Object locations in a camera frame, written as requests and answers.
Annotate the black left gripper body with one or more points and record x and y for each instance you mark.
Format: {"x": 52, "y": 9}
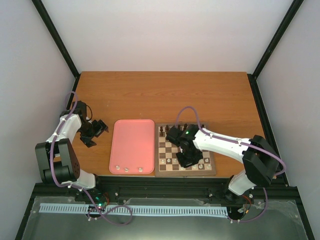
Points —
{"x": 87, "y": 129}

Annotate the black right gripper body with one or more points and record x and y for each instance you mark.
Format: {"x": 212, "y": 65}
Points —
{"x": 189, "y": 158}

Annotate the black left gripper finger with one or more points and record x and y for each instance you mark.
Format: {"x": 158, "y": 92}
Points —
{"x": 101, "y": 123}
{"x": 100, "y": 131}

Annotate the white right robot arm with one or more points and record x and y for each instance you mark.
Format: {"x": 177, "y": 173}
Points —
{"x": 259, "y": 160}

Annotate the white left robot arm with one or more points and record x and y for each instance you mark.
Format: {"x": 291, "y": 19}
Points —
{"x": 56, "y": 158}

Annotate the wooden chessboard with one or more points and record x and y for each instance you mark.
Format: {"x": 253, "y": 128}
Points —
{"x": 165, "y": 150}

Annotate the pink plastic tray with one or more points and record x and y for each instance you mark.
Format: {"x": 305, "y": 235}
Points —
{"x": 133, "y": 147}

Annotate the light blue cable duct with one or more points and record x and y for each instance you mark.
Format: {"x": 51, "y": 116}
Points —
{"x": 136, "y": 210}

